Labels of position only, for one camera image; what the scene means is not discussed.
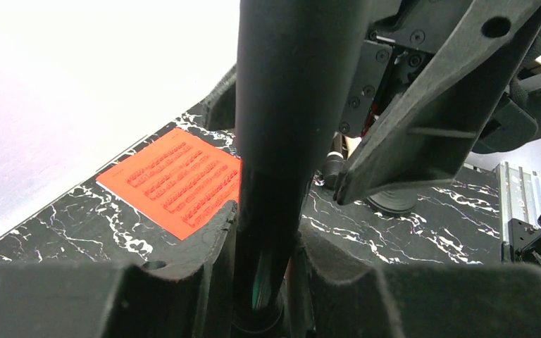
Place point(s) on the black music stand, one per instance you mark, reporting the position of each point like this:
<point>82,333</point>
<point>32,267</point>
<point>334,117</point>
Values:
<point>295,64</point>

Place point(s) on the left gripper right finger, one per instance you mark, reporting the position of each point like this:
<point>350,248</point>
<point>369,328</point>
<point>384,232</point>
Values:
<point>353,298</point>

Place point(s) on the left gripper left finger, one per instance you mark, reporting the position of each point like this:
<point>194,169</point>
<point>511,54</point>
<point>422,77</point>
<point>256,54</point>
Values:
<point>187,293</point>

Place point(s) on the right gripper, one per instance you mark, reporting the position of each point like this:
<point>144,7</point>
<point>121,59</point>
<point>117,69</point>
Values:
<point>464,54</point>

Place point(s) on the tall black mic stand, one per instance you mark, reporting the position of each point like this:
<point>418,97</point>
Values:
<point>394,202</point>

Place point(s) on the red sheet music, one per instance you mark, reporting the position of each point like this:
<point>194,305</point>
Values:
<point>179,181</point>

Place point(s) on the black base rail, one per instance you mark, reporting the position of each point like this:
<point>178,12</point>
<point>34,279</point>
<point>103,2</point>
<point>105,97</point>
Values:
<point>520,214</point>

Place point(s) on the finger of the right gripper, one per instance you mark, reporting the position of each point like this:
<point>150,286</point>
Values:
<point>219,105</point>

